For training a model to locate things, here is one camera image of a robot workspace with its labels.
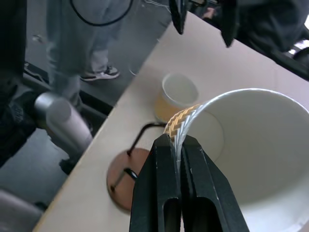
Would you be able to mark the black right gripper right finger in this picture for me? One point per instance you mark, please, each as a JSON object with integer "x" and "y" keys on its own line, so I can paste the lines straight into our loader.
{"x": 207, "y": 188}

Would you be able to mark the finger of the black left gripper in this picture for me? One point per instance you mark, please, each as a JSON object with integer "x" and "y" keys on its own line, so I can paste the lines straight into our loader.
{"x": 179, "y": 17}
{"x": 227, "y": 26}

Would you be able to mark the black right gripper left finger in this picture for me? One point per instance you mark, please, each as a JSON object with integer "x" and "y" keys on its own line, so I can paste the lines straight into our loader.
{"x": 154, "y": 183}

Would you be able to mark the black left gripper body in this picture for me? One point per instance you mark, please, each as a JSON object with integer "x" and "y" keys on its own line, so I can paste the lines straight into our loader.
{"x": 202, "y": 2}

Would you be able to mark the large tan patterned paper cup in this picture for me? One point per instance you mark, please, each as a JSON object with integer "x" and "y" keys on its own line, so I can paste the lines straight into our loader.
{"x": 260, "y": 149}

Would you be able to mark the small tan paper cup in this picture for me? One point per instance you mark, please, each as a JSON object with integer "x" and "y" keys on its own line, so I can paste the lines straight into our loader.
{"x": 179, "y": 93}

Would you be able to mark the person in dark jacket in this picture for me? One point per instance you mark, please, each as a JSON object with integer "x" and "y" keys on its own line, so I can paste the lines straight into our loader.
{"x": 272, "y": 26}

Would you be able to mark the silver robot body tube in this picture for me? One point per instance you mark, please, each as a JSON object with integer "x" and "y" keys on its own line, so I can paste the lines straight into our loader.
{"x": 62, "y": 120}

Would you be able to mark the person in grey trousers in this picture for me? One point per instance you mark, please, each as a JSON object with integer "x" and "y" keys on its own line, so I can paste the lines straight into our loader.
{"x": 72, "y": 48}

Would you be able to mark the grey rounded object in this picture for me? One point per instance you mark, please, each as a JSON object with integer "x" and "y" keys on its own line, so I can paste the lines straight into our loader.
{"x": 17, "y": 210}

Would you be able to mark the dark robot torso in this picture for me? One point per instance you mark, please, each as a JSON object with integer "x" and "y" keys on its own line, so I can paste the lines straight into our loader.
{"x": 12, "y": 84}

